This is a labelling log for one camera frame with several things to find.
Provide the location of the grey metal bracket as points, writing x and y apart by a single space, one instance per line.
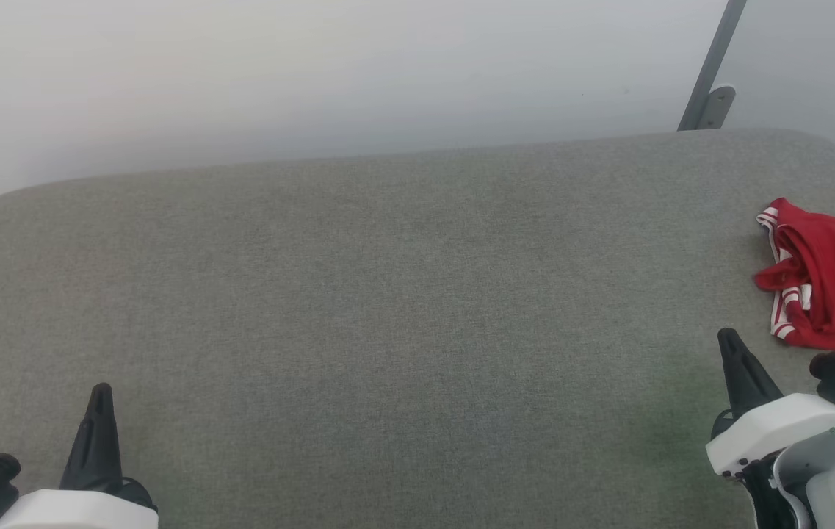
717 109

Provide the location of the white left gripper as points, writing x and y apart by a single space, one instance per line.
79 510

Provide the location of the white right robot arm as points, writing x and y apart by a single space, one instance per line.
828 492

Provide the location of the grey fabric sofa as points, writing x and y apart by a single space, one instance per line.
388 330

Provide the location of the grey metal pole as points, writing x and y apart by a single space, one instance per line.
714 51

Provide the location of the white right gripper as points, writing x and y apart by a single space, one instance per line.
770 430

